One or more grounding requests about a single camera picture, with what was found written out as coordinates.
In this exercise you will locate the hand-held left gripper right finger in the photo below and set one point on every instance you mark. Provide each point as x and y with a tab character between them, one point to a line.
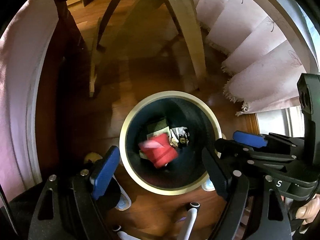
217	175

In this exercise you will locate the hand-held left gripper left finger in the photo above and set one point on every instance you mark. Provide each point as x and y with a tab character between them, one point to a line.
105	172

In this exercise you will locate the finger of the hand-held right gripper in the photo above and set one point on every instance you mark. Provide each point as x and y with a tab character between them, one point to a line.
240	152
250	139

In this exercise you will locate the black white paper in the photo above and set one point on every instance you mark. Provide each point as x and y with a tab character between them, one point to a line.
178	136

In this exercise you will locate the dark blue trash bin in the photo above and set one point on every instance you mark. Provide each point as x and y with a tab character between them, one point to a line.
195	120

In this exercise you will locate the red envelope packet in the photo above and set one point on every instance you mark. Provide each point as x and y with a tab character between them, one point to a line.
162	152

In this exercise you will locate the person's right hand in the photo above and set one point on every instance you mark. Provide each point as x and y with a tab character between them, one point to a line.
310	210

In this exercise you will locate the light blue slipper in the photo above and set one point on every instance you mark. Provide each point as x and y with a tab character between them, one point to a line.
208	186
125	200

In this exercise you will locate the window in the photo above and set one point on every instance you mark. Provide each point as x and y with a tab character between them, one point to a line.
280	122

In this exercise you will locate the white plastic tube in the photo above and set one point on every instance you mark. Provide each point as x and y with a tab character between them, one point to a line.
190	220

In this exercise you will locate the floral white curtain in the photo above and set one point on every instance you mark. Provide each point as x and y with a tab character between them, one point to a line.
250	55

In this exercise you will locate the pink blanket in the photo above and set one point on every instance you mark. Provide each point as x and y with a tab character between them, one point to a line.
17	92

